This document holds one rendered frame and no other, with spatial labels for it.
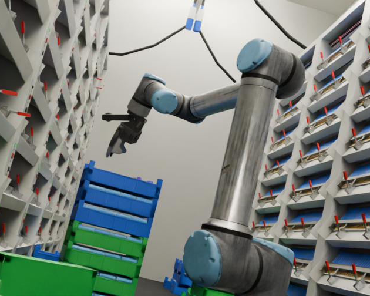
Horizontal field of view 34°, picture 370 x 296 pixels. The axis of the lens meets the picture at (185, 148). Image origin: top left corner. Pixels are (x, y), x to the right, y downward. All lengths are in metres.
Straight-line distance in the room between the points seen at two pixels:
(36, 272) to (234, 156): 0.63
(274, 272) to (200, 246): 0.24
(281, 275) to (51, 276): 0.67
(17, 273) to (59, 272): 0.12
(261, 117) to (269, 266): 0.43
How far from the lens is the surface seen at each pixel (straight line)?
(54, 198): 3.98
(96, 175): 2.37
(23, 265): 1.47
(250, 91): 1.77
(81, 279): 1.60
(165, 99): 2.24
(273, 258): 1.79
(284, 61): 1.83
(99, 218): 2.37
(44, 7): 1.91
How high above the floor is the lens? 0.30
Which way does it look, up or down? 10 degrees up
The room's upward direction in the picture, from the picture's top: 14 degrees clockwise
